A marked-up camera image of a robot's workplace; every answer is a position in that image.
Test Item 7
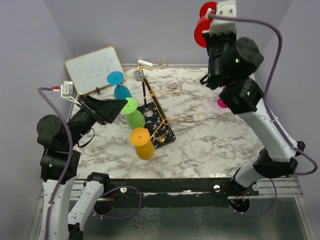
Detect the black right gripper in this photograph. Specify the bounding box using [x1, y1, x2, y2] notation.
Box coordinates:
[201, 22, 236, 87]

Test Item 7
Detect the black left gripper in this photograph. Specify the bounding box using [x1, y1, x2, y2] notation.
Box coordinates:
[65, 92, 129, 148]

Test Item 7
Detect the red wine glass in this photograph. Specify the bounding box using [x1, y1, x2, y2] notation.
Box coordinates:
[193, 1, 217, 48]

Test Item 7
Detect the orange wine glass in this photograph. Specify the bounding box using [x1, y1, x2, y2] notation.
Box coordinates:
[129, 127, 155, 160]

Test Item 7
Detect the magenta wine glass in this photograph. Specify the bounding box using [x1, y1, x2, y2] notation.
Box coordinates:
[217, 97, 228, 109]

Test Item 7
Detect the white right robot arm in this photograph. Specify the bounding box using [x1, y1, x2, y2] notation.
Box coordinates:
[203, 33, 306, 196]

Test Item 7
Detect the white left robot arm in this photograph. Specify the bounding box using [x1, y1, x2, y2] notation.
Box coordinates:
[36, 95, 127, 240]

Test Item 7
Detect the blue wine glass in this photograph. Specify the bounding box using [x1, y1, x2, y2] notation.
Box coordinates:
[107, 71, 132, 99]

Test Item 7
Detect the green wine glass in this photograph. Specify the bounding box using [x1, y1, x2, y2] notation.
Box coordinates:
[121, 97, 146, 130]

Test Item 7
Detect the black patterned rack base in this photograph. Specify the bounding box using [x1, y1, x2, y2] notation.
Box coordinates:
[137, 78, 176, 149]

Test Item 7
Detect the small framed whiteboard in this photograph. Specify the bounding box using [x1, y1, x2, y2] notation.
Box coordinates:
[64, 46, 124, 95]

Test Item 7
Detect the white marker eraser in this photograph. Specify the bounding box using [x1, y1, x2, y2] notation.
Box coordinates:
[137, 59, 154, 68]

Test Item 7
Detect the black front mounting bar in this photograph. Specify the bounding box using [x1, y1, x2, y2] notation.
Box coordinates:
[86, 172, 259, 209]

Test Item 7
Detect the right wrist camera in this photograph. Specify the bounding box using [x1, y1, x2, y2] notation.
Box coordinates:
[201, 0, 238, 40]

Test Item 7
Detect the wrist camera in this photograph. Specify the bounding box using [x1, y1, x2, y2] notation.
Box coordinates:
[52, 80, 79, 105]
[201, 0, 238, 40]

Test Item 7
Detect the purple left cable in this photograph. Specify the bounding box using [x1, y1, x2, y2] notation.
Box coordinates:
[37, 86, 143, 240]

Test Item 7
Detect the purple cable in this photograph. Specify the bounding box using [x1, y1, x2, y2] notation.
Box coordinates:
[37, 86, 143, 240]
[206, 12, 319, 218]

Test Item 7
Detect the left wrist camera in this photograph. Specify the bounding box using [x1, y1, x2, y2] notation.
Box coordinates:
[52, 80, 79, 105]

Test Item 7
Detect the gold wire glass rack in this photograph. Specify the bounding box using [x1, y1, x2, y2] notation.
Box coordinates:
[122, 58, 201, 145]

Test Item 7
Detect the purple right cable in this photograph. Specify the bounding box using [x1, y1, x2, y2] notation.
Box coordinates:
[206, 12, 319, 218]

